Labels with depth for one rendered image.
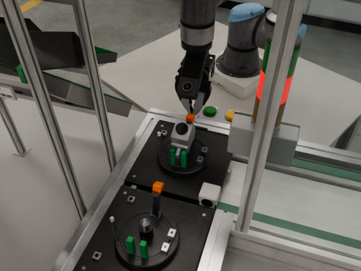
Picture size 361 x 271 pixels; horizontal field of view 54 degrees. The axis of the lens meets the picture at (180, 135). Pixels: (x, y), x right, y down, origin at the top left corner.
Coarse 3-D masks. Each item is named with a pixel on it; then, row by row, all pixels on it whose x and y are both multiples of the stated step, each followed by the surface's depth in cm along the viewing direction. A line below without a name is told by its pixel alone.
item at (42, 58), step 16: (0, 32) 64; (32, 32) 62; (48, 32) 66; (64, 32) 69; (0, 48) 65; (48, 48) 67; (64, 48) 71; (80, 48) 75; (96, 48) 89; (16, 64) 64; (48, 64) 68; (64, 64) 72; (80, 64) 76
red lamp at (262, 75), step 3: (261, 69) 55; (261, 72) 54; (261, 75) 55; (264, 75) 54; (261, 78) 55; (261, 81) 55; (258, 84) 56; (261, 84) 55; (258, 87) 56; (261, 87) 55; (258, 90) 57; (261, 90) 56; (258, 93) 57; (261, 93) 56; (258, 96) 57
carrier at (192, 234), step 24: (120, 192) 86; (144, 192) 86; (120, 216) 81; (144, 216) 78; (168, 216) 78; (192, 216) 81; (96, 240) 76; (120, 240) 74; (144, 240) 74; (168, 240) 74; (192, 240) 76; (96, 264) 73; (120, 264) 73; (144, 264) 70; (168, 264) 73; (192, 264) 73
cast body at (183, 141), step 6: (174, 126) 85; (180, 126) 83; (186, 126) 83; (192, 126) 84; (174, 132) 84; (180, 132) 83; (186, 132) 83; (192, 132) 86; (174, 138) 83; (180, 138) 83; (186, 138) 83; (192, 138) 88; (174, 144) 86; (180, 144) 86; (186, 144) 84; (180, 150) 86; (186, 150) 86
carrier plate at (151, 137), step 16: (160, 128) 102; (208, 144) 98; (224, 144) 98; (144, 160) 93; (224, 160) 93; (128, 176) 89; (144, 176) 89; (160, 176) 89; (208, 176) 89; (224, 176) 89; (176, 192) 86; (192, 192) 86
